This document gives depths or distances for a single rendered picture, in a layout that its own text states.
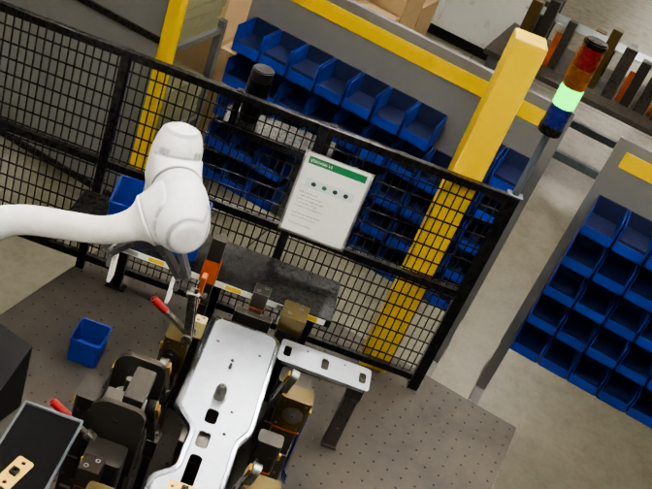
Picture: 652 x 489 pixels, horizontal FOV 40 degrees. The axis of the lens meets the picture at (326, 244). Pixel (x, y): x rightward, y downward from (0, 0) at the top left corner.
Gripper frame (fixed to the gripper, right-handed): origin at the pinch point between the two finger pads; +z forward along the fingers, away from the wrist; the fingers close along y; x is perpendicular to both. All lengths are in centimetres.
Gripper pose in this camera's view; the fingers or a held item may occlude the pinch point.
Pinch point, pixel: (140, 285)
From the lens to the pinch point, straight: 204.1
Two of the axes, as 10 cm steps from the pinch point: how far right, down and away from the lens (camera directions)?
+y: 9.4, 3.5, 0.5
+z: -3.2, 7.8, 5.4
